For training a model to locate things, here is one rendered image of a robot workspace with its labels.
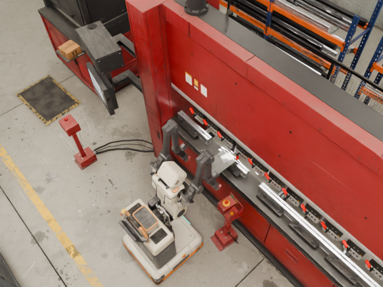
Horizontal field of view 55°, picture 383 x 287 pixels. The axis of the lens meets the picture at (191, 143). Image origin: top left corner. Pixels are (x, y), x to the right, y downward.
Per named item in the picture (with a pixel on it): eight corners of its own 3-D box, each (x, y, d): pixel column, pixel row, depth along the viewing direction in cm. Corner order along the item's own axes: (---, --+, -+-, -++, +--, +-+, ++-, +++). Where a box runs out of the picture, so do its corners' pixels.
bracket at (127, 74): (111, 83, 410) (110, 78, 405) (129, 73, 419) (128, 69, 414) (132, 103, 392) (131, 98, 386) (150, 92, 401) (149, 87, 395)
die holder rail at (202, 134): (178, 118, 412) (177, 112, 405) (182, 115, 415) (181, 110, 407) (207, 145, 389) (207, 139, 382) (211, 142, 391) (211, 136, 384)
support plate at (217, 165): (203, 164, 361) (203, 164, 360) (222, 150, 371) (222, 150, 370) (215, 176, 353) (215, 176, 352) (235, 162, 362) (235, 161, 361)
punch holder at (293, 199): (283, 196, 318) (287, 186, 305) (290, 190, 321) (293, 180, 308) (297, 207, 311) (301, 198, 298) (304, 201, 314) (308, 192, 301)
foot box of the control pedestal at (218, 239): (210, 237, 420) (210, 233, 410) (227, 226, 428) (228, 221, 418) (220, 251, 410) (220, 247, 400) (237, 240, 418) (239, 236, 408)
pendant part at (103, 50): (96, 93, 408) (74, 28, 340) (116, 84, 415) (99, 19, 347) (114, 122, 382) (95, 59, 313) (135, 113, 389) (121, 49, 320)
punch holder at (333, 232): (321, 228, 299) (326, 220, 286) (328, 222, 303) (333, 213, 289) (336, 242, 292) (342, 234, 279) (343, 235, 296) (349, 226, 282)
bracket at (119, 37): (101, 48, 371) (100, 42, 365) (122, 38, 380) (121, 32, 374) (124, 68, 352) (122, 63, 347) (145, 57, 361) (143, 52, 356)
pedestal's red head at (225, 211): (216, 208, 369) (217, 200, 355) (229, 200, 374) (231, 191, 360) (228, 223, 359) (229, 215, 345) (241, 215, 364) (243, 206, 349)
